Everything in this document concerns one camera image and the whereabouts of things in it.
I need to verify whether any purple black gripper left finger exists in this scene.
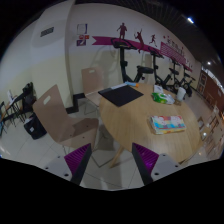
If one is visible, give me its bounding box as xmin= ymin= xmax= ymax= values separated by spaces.
xmin=64 ymin=144 xmax=92 ymax=185

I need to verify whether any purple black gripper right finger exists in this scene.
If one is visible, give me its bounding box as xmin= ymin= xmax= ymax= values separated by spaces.
xmin=132 ymin=143 xmax=159 ymax=185

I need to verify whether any colourful folded towel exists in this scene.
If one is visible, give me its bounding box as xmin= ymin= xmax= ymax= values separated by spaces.
xmin=149 ymin=115 xmax=186 ymax=134

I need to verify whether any round wooden table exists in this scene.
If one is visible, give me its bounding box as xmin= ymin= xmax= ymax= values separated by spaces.
xmin=99 ymin=83 xmax=202 ymax=167

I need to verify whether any near beige plywood chair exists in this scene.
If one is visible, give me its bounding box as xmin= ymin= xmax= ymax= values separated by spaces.
xmin=33 ymin=85 xmax=99 ymax=150

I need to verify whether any beige plywood chair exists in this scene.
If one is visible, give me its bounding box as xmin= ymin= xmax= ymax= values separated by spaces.
xmin=81 ymin=67 xmax=104 ymax=113
xmin=33 ymin=85 xmax=99 ymax=150

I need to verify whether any black waste bin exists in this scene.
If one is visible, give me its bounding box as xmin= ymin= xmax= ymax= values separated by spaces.
xmin=24 ymin=113 xmax=47 ymax=140

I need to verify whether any green tissue pack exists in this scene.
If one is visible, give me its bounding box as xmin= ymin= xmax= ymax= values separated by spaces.
xmin=152 ymin=93 xmax=175 ymax=105

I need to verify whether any black mat on table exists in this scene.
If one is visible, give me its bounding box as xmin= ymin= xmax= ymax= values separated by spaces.
xmin=99 ymin=85 xmax=143 ymax=107

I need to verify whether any black side desk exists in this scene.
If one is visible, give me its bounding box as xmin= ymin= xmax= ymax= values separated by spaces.
xmin=0 ymin=82 xmax=36 ymax=136

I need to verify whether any white cup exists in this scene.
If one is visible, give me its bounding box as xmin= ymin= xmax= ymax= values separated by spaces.
xmin=176 ymin=87 xmax=186 ymax=102

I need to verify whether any blue white flat item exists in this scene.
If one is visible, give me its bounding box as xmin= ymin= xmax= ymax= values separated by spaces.
xmin=110 ymin=81 xmax=139 ymax=90

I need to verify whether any black exercise bike middle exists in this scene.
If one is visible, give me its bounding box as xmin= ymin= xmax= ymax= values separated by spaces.
xmin=149 ymin=48 xmax=179 ymax=93

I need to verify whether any black exercise bike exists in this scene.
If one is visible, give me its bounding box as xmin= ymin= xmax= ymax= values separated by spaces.
xmin=111 ymin=38 xmax=154 ymax=83
xmin=149 ymin=48 xmax=179 ymax=93
xmin=170 ymin=59 xmax=197 ymax=98

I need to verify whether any far beige plywood chair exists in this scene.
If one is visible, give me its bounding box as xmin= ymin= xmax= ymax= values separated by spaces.
xmin=81 ymin=67 xmax=104 ymax=113

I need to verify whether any black exercise bike right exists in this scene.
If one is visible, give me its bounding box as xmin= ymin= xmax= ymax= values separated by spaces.
xmin=170 ymin=59 xmax=197 ymax=98

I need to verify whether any black exercise bike left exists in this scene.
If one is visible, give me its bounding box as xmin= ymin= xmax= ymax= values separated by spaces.
xmin=111 ymin=38 xmax=154 ymax=83

